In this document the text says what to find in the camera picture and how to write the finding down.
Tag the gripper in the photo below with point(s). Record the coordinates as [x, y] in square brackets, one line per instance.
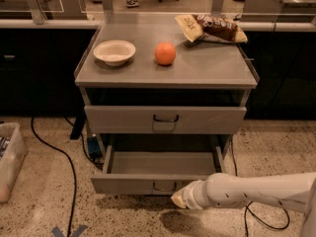
[190, 196]

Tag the grey drawer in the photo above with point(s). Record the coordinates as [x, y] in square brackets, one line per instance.
[154, 173]
[154, 119]

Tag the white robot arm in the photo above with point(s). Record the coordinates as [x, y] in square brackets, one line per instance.
[296, 192]

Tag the grey metal drawer cabinet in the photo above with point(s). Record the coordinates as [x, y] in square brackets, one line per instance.
[207, 74]

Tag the blue power box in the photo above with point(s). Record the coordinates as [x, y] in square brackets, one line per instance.
[93, 147]

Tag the blue tape floor mark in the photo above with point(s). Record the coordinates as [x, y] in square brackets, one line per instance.
[56, 232]

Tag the orange fruit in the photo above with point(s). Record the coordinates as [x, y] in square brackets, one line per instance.
[165, 53]

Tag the white bowl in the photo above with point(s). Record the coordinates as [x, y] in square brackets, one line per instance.
[114, 52]

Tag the brown chip bag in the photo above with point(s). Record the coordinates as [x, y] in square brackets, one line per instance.
[210, 28]

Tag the clear plastic storage bin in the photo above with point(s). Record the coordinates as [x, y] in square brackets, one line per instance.
[12, 159]

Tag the person's foot in sneaker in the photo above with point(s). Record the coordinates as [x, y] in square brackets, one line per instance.
[131, 3]

